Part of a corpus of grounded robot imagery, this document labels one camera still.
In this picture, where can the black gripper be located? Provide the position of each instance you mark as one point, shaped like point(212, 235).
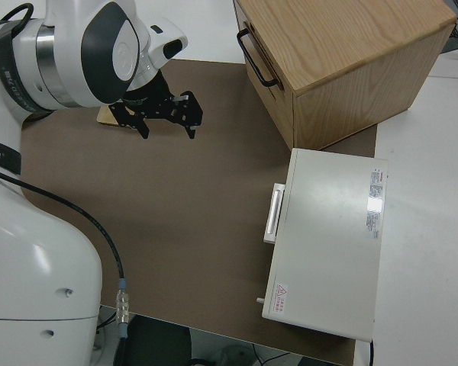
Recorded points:
point(152, 103)

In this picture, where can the wooden drawer box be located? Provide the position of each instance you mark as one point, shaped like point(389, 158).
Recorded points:
point(347, 45)

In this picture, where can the brown table mat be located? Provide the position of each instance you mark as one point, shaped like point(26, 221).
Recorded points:
point(175, 190)

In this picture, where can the wooden mug stand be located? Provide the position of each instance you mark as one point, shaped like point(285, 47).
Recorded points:
point(106, 116)

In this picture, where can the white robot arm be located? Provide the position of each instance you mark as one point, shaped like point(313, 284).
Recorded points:
point(34, 267)

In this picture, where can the white toaster oven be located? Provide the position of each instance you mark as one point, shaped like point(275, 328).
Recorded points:
point(328, 236)

